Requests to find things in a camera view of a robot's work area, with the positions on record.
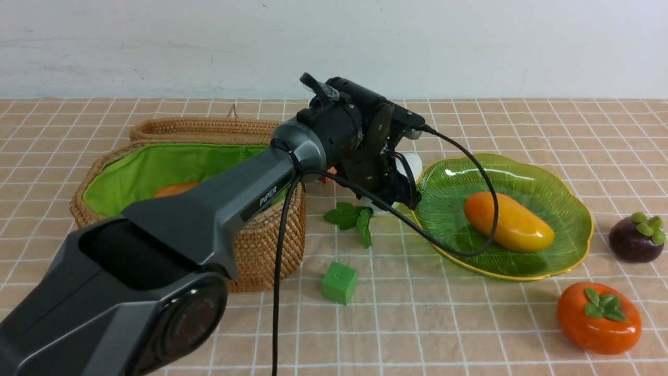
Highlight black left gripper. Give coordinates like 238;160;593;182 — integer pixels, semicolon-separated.
296;73;426;209

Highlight white radish green leaves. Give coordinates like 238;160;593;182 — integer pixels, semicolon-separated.
323;152;423;249

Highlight yellow orange mango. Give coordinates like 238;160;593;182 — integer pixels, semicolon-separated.
463;191;555;253

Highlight tan potato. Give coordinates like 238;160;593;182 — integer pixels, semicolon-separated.
152;181;200;199

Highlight dark purple mangosteen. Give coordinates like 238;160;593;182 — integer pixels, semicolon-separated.
609;212;666;263

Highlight orange persimmon green calyx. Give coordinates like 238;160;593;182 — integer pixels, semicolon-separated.
556;281;642;356

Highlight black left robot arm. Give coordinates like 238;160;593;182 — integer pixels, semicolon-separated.
2;74;426;375

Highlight green glass leaf plate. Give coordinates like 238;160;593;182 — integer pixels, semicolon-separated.
412;153;594;281

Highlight woven wicker basket lid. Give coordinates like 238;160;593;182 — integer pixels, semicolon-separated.
129;105;281;145

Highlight green foam cube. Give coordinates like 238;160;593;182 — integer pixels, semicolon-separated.
320;262;358;305

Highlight beige checkered tablecloth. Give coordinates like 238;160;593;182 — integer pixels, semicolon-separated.
1;98;667;375

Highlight woven wicker basket green lining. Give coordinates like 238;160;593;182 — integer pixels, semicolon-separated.
70;139;307;293

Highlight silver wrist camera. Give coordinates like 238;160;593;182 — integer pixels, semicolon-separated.
403;128;423;140

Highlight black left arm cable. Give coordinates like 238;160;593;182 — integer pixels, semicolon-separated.
271;125;499;376

